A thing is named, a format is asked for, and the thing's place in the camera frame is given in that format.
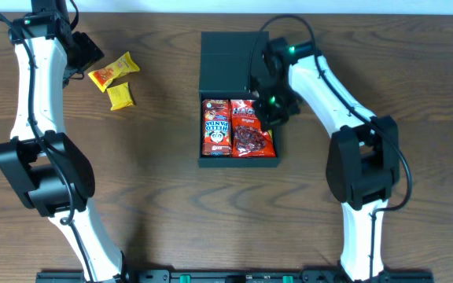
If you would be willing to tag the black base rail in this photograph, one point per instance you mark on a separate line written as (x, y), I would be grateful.
(304, 276)

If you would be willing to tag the red Hello Panda box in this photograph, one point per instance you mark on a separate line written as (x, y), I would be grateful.
(216, 140)

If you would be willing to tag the small yellow snack packet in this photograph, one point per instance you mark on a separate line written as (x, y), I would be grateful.
(120, 96)

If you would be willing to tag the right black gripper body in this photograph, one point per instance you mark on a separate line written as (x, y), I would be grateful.
(279, 104)

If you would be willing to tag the orange yellow candy wrapper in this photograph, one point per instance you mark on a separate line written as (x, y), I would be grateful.
(103, 77)

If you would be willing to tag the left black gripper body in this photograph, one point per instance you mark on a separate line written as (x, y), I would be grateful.
(86, 53)

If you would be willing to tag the black gift box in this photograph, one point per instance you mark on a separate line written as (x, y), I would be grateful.
(224, 75)

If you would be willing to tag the red candy bag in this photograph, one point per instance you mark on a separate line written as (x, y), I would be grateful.
(249, 140)

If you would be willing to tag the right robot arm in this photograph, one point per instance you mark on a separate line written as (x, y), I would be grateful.
(362, 164)

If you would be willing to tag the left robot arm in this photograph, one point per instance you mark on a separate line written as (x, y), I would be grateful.
(44, 167)

